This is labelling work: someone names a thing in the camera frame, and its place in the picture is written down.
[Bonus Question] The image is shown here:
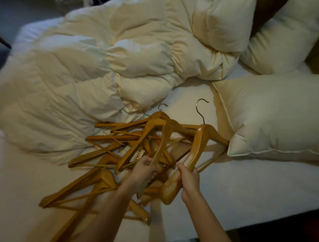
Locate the person's left hand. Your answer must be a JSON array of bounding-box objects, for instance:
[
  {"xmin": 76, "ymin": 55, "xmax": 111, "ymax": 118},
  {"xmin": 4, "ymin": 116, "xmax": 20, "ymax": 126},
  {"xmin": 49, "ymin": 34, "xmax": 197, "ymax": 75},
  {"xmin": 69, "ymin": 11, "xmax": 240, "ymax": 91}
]
[{"xmin": 125, "ymin": 156, "xmax": 160, "ymax": 194}]

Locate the pile of wooden hangers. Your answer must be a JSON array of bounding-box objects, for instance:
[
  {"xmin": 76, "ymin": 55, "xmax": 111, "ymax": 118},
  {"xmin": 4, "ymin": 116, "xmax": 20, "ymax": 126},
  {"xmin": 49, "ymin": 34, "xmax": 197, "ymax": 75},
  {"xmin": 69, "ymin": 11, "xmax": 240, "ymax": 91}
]
[{"xmin": 39, "ymin": 103, "xmax": 226, "ymax": 242}]

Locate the cream plump pillow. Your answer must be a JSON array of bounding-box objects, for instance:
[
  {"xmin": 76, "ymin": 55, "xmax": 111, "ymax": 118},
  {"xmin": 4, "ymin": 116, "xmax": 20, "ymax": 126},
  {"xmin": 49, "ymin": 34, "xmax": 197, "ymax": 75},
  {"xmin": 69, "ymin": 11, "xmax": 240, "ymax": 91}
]
[
  {"xmin": 191, "ymin": 0, "xmax": 257, "ymax": 53},
  {"xmin": 239, "ymin": 0, "xmax": 319, "ymax": 75}
]

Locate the person's right hand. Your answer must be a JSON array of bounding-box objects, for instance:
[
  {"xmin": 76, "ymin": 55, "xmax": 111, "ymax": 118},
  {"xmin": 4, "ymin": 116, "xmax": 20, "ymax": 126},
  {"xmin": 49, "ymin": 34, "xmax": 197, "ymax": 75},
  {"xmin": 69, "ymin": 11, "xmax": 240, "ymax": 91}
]
[{"xmin": 176, "ymin": 163, "xmax": 201, "ymax": 204}]

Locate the cream crumpled duvet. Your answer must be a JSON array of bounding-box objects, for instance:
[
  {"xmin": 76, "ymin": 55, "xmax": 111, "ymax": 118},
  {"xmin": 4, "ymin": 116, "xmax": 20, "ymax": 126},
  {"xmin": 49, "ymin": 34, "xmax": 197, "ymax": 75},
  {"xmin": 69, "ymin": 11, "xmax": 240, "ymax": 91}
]
[{"xmin": 0, "ymin": 0, "xmax": 240, "ymax": 165}]

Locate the wooden hanger with tall hook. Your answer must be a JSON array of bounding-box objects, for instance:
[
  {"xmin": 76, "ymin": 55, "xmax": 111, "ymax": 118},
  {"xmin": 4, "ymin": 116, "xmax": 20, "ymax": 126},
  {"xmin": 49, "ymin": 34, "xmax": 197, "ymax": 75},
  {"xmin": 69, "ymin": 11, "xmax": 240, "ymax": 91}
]
[{"xmin": 159, "ymin": 99, "xmax": 230, "ymax": 205}]

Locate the white bed sheet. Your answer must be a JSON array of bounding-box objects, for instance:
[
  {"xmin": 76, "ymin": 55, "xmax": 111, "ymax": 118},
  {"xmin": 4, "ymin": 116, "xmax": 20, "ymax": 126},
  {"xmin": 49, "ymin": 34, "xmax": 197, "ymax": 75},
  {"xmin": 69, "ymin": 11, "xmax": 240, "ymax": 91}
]
[{"xmin": 0, "ymin": 17, "xmax": 319, "ymax": 242}]

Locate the large cream piped pillow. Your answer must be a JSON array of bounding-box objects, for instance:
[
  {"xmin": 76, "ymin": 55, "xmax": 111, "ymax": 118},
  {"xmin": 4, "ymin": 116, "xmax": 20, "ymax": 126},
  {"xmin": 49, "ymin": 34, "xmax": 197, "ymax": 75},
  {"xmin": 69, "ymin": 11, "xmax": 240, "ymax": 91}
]
[{"xmin": 211, "ymin": 74, "xmax": 319, "ymax": 163}]

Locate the slim wooden coat hanger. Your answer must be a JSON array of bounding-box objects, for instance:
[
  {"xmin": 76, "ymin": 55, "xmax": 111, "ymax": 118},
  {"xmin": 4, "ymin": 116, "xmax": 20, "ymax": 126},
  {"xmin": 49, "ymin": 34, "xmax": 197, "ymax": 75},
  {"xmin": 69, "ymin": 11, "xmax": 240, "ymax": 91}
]
[{"xmin": 136, "ymin": 119, "xmax": 203, "ymax": 200}]

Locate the person's right forearm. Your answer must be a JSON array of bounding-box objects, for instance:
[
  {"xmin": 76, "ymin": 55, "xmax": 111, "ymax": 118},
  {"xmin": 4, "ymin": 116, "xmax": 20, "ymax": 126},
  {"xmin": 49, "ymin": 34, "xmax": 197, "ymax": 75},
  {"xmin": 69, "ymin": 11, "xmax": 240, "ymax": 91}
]
[{"xmin": 183, "ymin": 191, "xmax": 232, "ymax": 242}]

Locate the person's left forearm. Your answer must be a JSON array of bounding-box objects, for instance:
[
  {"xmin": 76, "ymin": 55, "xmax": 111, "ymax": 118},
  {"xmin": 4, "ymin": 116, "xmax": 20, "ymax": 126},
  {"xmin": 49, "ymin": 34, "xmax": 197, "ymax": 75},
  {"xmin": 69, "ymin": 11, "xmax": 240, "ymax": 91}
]
[{"xmin": 72, "ymin": 182, "xmax": 140, "ymax": 242}]

